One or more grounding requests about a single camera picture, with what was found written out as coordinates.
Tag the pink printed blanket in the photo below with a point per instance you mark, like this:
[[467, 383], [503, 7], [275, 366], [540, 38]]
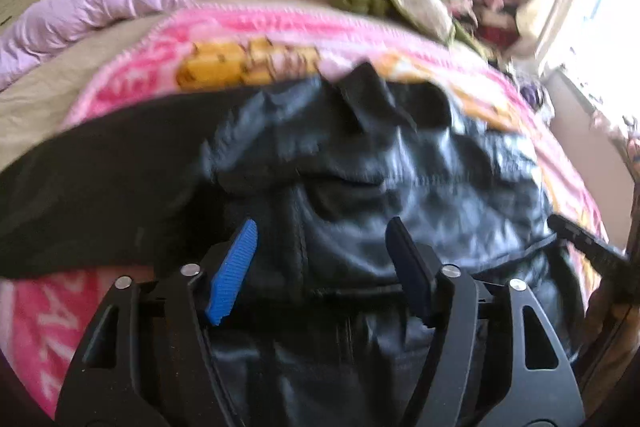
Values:
[[225, 26]]

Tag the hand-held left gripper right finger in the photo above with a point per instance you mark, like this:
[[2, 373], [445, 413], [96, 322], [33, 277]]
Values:
[[407, 267]]

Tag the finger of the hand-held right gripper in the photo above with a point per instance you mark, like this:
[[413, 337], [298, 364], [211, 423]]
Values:
[[590, 244]]

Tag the pile of mixed clothes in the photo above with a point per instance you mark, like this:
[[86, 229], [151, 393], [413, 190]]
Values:
[[490, 17]]

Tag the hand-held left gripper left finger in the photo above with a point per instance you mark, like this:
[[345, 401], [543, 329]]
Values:
[[232, 272]]

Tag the beige bed sheet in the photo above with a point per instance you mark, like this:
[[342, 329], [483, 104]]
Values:
[[60, 92]]

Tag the black leather jacket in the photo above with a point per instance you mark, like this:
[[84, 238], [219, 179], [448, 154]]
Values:
[[350, 187]]

